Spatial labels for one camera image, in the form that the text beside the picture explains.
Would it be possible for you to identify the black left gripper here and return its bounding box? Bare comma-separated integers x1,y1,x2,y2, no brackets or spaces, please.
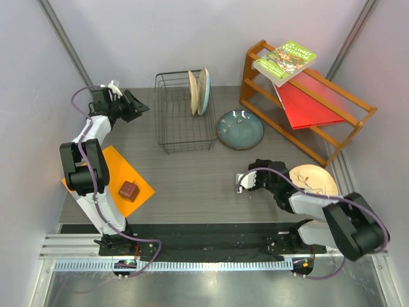
109,91,149,123

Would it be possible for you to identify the black wire dish rack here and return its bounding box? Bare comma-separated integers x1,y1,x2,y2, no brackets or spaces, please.
154,70,217,154

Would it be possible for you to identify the beige bird plate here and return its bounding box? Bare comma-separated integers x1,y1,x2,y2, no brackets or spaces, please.
289,164,339,196
188,70,198,116

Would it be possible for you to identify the white and blue plate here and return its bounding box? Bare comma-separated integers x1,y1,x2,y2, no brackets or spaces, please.
197,68,210,115

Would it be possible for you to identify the dark blue ceramic plate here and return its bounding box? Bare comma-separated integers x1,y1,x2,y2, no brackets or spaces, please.
217,109,265,150

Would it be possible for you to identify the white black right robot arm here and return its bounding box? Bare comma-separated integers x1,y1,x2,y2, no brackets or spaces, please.
236,159,390,261

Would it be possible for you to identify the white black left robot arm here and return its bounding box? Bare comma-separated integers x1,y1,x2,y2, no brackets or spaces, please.
59,84,149,255

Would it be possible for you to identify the orange wooden book rack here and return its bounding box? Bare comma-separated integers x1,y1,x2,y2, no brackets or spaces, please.
239,40,377,167

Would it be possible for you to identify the orange envelope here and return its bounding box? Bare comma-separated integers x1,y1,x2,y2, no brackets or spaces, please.
59,139,155,224

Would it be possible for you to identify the red book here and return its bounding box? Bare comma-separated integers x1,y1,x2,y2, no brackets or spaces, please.
274,72,344,130

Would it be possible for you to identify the brown small box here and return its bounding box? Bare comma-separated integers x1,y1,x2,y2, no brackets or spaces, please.
118,180,140,202

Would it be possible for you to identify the green treehouse book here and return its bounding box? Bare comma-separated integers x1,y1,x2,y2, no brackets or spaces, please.
253,41,317,87

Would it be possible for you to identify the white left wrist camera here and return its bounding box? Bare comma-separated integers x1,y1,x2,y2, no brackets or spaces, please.
100,80,123,100

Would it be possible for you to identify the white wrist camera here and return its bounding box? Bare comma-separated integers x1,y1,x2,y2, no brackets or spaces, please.
235,171,259,194
100,80,123,100

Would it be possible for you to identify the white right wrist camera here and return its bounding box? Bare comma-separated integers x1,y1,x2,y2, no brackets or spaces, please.
235,171,259,194

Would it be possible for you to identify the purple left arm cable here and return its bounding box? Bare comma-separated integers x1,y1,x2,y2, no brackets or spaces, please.
70,85,162,278

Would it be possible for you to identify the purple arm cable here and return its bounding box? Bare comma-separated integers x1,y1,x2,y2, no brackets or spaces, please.
238,167,391,279
70,85,162,278

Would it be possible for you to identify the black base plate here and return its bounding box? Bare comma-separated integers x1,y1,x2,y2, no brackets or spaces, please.
95,223,327,262

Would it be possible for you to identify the white slotted cable duct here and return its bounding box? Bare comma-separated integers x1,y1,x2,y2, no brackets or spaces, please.
54,258,293,272

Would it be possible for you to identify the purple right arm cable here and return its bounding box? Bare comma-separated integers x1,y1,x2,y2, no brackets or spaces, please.
238,167,391,279

